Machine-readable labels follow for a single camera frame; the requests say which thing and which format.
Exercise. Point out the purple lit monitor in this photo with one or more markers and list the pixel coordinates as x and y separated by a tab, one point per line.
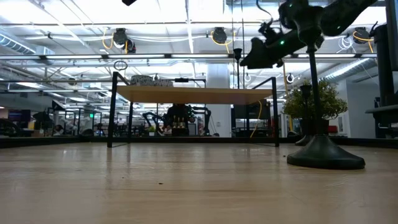
18	115

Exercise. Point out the white square pillar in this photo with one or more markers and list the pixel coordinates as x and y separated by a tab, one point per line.
219	118

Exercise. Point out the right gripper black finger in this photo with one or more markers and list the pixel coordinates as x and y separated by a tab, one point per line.
255	57

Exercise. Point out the silver ventilation duct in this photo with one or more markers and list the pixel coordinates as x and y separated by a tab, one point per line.
15	45

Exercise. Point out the black background robot arm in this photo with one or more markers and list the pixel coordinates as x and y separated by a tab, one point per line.
205	115
152	119

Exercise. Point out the person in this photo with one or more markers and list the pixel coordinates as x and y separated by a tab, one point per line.
58	129
177	113

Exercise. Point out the small black ceiling reel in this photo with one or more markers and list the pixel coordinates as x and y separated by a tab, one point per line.
289	78

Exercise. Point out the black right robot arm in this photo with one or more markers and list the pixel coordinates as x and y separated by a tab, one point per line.
348	14

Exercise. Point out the black cabinet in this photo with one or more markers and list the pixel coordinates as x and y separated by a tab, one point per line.
245	121

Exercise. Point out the red box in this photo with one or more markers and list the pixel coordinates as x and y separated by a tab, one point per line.
332	129

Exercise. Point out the small black box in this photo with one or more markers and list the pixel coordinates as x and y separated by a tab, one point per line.
181	80

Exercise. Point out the black and white patterned cloth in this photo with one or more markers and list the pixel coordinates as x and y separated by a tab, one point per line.
141	81

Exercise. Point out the pink white patterned bowl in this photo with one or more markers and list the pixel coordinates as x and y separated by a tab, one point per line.
164	83

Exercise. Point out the wooden shelf black metal legs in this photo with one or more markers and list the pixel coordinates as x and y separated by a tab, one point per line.
192	95

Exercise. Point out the potted plant white flowers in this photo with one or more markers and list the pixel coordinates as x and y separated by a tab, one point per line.
332	102

